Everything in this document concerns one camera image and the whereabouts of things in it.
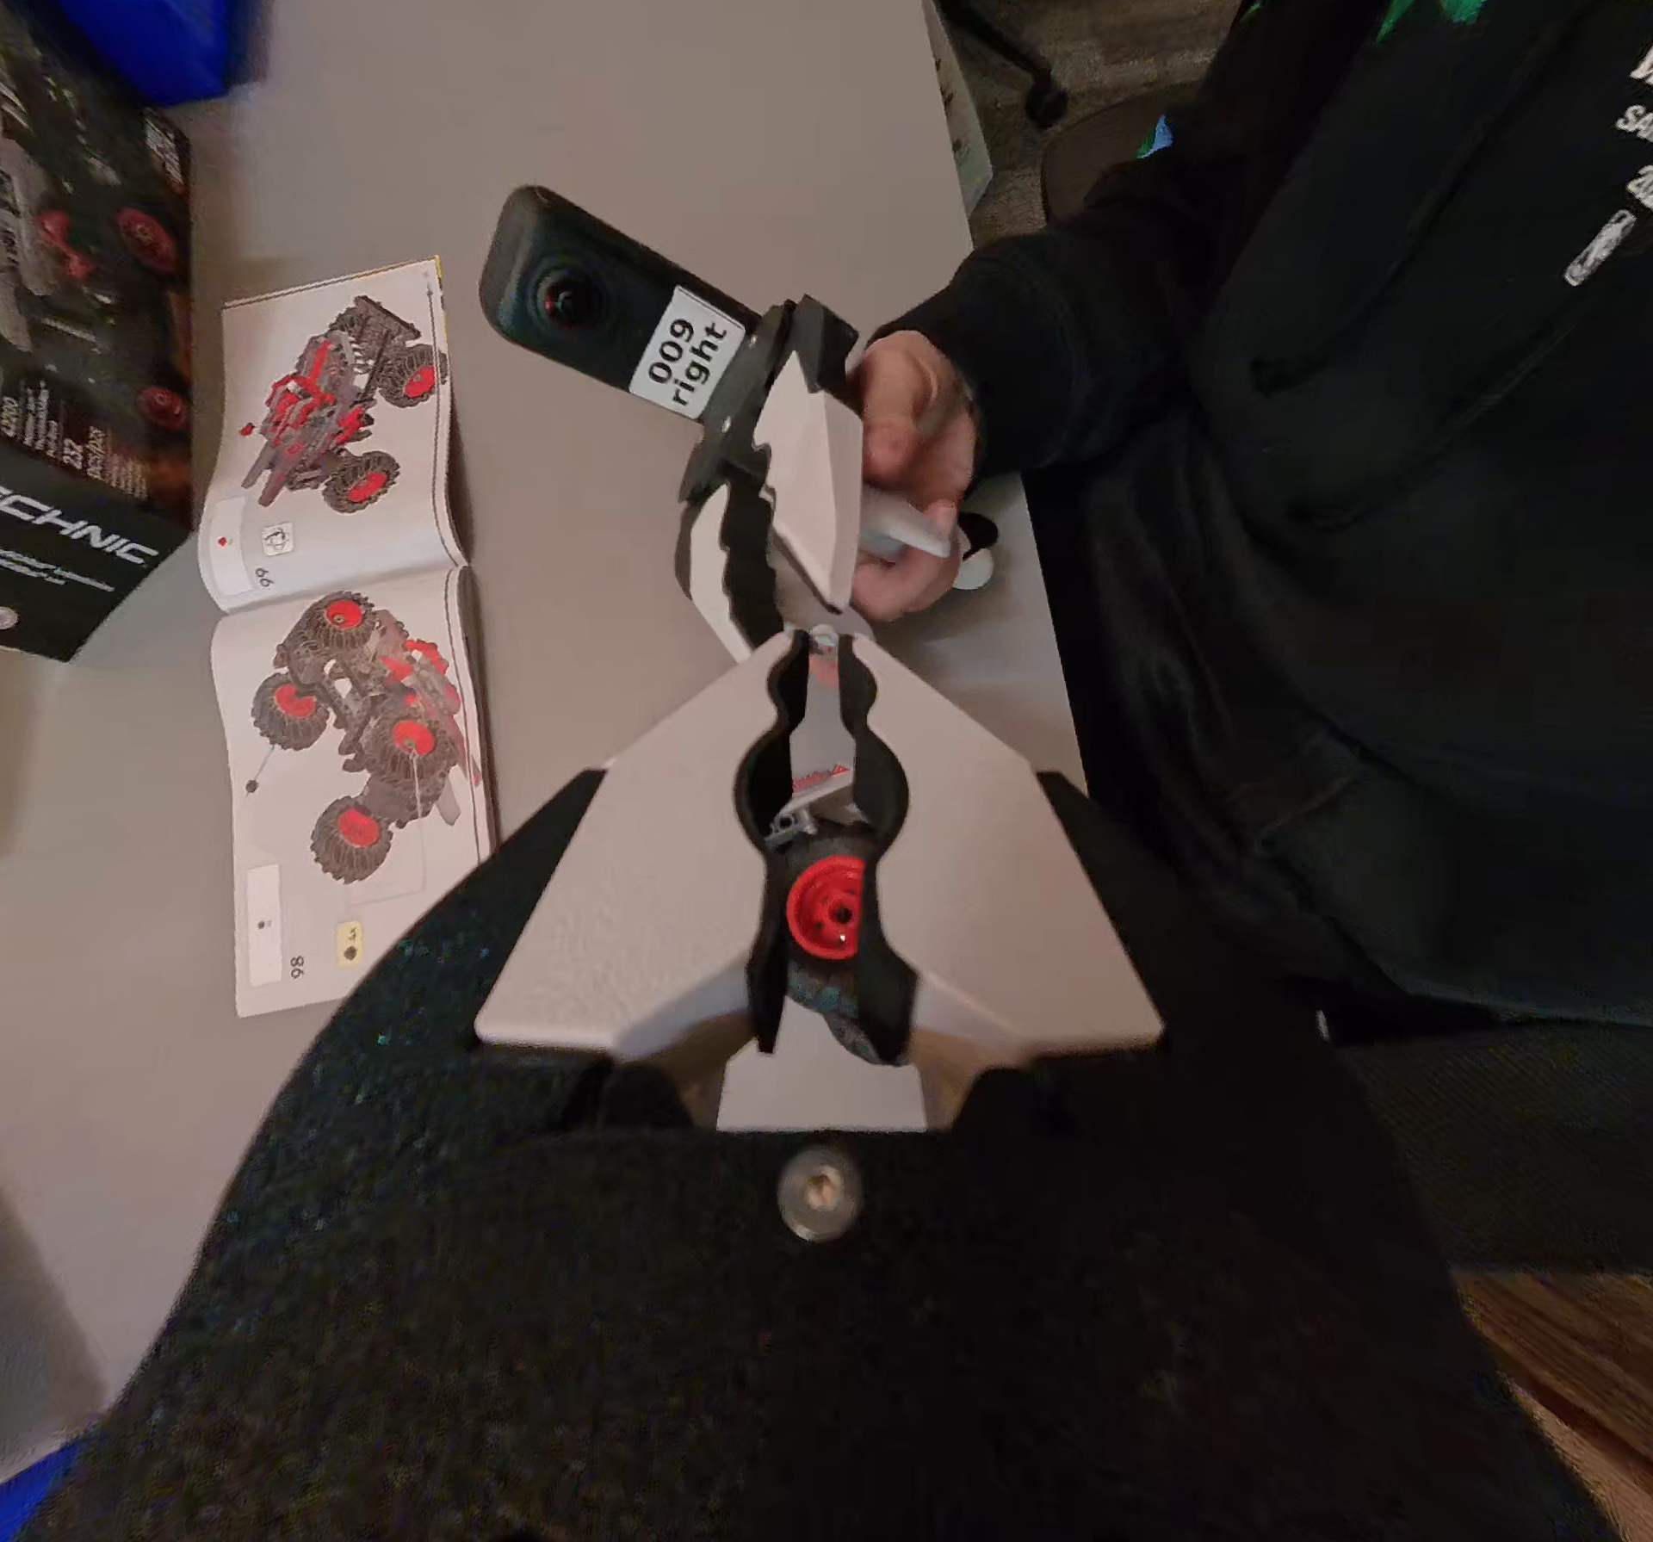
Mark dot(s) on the red and black toy truck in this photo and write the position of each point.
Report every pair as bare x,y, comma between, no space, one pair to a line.
824,909

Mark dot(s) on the person's right hand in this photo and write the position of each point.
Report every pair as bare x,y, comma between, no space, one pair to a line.
923,417

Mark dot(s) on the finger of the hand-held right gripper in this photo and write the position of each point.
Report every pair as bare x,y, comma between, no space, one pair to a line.
817,469
704,559

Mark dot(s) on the black toy set box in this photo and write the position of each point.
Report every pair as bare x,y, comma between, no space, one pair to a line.
78,314

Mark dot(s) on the black office chair base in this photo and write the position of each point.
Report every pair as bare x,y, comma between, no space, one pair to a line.
995,5

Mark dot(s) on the grey desk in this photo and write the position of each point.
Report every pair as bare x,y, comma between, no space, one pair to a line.
647,82

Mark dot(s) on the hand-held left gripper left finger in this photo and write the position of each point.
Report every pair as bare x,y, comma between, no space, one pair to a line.
609,909

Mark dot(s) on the person in black hoodie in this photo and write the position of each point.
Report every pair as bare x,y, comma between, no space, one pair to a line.
1396,533

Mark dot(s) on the person's right forearm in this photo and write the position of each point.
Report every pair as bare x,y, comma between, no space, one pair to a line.
1072,327

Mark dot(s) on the toy truck instruction booklet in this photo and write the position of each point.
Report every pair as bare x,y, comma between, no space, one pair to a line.
336,690

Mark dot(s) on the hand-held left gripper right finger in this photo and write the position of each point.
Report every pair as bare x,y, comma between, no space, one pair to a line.
1021,909

